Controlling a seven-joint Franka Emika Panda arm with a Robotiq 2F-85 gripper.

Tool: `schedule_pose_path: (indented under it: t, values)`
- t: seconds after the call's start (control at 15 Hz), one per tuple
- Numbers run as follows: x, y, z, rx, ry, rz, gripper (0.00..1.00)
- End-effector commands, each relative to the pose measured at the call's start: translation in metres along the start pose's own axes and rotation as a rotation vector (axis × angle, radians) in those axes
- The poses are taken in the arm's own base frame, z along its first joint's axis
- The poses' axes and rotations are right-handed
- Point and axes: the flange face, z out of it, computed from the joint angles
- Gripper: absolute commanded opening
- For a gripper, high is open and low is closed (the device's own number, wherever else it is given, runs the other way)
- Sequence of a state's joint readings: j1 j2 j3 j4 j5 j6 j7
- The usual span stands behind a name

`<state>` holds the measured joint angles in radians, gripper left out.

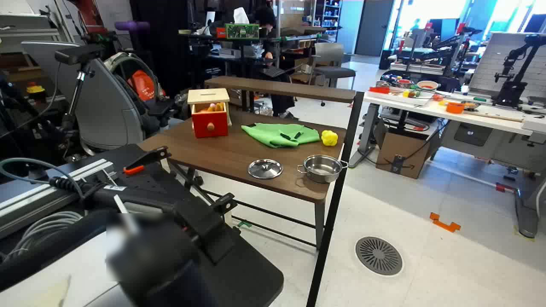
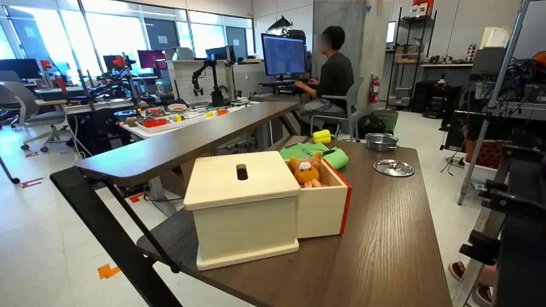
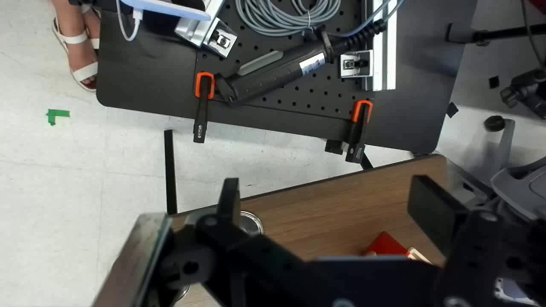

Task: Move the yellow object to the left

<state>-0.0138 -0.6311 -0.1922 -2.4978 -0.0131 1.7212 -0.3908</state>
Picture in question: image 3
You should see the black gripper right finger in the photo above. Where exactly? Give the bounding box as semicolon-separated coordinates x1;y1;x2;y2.
408;176;468;256

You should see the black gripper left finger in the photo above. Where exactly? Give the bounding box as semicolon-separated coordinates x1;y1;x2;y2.
217;178;241;231

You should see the red wooden drawer box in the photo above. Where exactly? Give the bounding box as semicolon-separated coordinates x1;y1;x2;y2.
364;232;431;263

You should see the black tripod pole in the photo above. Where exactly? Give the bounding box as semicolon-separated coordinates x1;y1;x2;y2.
164;130;178;215

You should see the wooden table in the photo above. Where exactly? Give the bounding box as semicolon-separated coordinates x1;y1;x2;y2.
93;154;497;307

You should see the orange black clamp left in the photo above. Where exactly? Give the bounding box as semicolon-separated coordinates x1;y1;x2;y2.
193;72;216;144

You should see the orange black clamp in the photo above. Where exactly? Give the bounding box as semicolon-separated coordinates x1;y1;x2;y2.
347;99;374;166
193;72;216;144

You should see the orange black clamp right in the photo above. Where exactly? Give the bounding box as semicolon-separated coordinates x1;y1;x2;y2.
347;99;374;166

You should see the green tape floor marker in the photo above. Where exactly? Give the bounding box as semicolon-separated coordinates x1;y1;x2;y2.
47;110;71;127

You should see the person's foot in white sandal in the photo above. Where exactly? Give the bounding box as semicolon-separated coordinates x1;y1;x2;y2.
52;0;101;92

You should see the black cylindrical tool handle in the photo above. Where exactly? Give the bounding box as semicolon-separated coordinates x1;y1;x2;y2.
216;19;388;104

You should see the coiled grey cable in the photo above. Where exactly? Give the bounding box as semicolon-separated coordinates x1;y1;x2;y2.
234;0;345;38

